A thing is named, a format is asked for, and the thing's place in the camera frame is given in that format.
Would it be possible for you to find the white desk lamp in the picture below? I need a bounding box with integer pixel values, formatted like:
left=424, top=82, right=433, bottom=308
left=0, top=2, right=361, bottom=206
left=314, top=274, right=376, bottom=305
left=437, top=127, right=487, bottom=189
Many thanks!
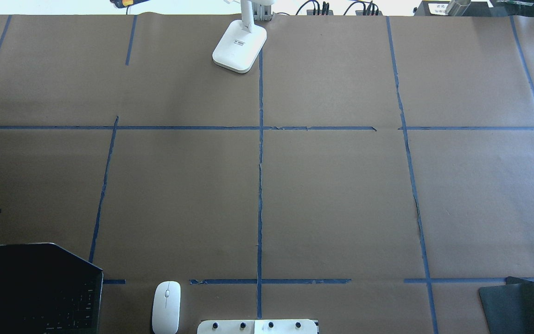
left=212, top=0, right=276, bottom=74

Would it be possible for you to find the metal cylinder weight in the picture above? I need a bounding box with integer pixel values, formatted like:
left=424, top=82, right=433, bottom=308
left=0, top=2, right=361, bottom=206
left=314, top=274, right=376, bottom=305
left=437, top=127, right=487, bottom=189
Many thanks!
left=445, top=0, right=472, bottom=17

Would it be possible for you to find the grey laptop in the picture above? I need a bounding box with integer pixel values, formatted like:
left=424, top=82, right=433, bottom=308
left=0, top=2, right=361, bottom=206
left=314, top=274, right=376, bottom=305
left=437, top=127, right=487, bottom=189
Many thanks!
left=0, top=243, right=103, bottom=334

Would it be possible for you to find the white computer mouse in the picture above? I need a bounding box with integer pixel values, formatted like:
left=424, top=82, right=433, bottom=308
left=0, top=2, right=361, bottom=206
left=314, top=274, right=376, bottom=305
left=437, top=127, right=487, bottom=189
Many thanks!
left=151, top=281, right=181, bottom=334

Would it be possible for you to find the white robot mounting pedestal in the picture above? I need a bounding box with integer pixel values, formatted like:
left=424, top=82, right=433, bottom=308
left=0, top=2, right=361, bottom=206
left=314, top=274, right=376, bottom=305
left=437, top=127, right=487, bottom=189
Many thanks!
left=197, top=319, right=319, bottom=334

